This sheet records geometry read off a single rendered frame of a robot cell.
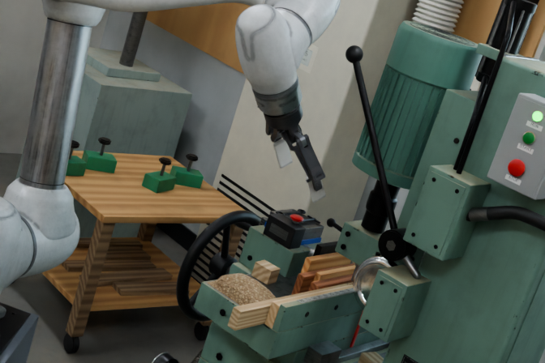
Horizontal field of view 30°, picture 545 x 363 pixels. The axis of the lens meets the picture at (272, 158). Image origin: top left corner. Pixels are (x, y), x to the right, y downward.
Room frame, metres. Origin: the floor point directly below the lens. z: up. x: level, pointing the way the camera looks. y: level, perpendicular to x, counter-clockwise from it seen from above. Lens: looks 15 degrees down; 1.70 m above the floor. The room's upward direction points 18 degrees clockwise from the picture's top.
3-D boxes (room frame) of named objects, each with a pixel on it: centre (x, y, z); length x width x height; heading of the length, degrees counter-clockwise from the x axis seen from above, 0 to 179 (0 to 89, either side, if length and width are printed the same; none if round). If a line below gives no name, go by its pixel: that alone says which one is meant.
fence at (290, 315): (2.02, -0.28, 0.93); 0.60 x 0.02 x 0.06; 144
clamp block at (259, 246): (2.15, -0.09, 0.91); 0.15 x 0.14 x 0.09; 144
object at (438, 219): (1.78, -0.33, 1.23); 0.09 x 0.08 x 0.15; 54
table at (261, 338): (2.10, -0.16, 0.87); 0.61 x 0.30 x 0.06; 144
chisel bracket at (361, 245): (2.02, -0.26, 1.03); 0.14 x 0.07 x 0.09; 54
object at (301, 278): (2.06, -0.20, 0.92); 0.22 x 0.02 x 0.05; 144
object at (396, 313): (1.80, -0.30, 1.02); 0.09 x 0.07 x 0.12; 144
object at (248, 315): (1.97, -0.20, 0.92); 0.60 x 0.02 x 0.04; 144
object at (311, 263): (2.07, -0.18, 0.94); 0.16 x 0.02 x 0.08; 144
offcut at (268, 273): (2.01, -0.06, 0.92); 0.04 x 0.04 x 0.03; 60
